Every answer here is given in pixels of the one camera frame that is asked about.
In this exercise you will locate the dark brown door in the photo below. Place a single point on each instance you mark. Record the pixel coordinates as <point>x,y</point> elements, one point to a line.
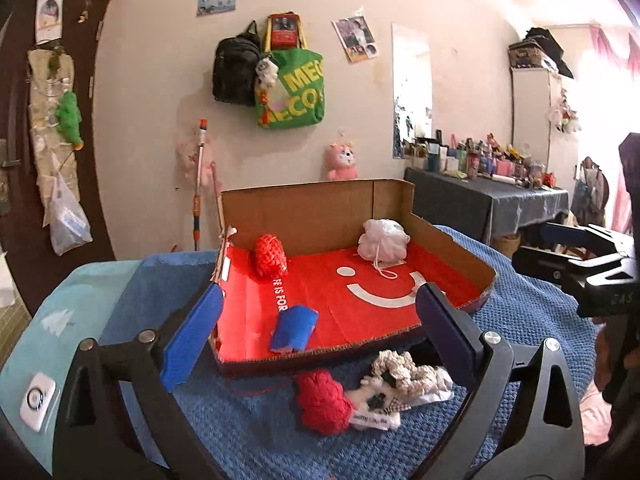
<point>34,266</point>

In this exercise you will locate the photo card on door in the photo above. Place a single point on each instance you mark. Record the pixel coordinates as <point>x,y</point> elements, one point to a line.
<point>48,21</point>

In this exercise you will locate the green tote bag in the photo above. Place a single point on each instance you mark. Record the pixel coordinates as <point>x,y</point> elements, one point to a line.
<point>297,99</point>

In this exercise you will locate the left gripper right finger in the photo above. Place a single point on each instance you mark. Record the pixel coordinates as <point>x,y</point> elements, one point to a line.
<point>520,415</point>

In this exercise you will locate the blue knitted blanket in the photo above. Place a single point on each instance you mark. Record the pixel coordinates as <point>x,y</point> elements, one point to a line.
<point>253,427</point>

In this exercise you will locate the green plush toy on door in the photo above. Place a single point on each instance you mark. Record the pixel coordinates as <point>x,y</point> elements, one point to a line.
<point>69,118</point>

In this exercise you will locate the white mesh bath pouf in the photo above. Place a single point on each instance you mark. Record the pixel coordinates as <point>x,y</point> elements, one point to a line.
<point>384,244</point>

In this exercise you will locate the red bag on wall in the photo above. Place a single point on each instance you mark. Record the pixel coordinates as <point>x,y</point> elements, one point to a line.
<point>284,31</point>

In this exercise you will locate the pink plush toy on wall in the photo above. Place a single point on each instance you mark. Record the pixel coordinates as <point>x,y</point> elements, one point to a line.
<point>340,162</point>

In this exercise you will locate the black backpack on wall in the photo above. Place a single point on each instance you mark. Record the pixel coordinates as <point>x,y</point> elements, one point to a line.
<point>234,68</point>

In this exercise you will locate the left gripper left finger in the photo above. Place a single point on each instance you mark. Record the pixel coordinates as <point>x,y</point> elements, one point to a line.
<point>93,436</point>

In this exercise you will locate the dark cloth covered table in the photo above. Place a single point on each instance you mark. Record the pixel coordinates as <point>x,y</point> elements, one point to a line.
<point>481,208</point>

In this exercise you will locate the wall mirror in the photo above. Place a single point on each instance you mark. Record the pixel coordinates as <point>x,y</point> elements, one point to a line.
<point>412,88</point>

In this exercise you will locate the white plastic bag on door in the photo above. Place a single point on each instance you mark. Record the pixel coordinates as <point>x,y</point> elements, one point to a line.
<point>69,226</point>

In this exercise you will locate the photo collage on wall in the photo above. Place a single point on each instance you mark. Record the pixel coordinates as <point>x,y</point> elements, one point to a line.
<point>356,38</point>

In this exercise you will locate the blue cloth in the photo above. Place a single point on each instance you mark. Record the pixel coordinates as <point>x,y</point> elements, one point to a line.
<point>294,328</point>

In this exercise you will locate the white round device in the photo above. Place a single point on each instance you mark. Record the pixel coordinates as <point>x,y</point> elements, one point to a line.
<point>36,401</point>

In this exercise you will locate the white crocheted scrunchie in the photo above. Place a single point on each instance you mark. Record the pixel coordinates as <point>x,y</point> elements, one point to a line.
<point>413,382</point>

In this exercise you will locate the small white plush keychain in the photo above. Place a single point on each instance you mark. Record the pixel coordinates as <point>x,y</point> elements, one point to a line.
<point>266,73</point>

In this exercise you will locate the red crocheted heart toy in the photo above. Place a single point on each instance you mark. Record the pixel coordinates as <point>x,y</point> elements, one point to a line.
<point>323,403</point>

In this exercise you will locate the white cabinet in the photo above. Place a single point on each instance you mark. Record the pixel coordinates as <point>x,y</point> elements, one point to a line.
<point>536,96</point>

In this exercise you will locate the beige hanging door organizer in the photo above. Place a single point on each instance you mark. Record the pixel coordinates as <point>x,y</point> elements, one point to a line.
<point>53,155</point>

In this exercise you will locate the mop with orange handle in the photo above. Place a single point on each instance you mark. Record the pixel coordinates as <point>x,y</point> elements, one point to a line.
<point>196,212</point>

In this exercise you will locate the red mesh bath pouf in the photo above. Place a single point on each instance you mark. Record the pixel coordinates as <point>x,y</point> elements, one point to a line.
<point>270,258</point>

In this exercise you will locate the white fluffy checkered bow scrunchie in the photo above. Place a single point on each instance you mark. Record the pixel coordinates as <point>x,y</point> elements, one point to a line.
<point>370,401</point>

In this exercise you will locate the red-lined cardboard box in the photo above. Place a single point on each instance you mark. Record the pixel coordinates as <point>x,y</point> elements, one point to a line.
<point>319,225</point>

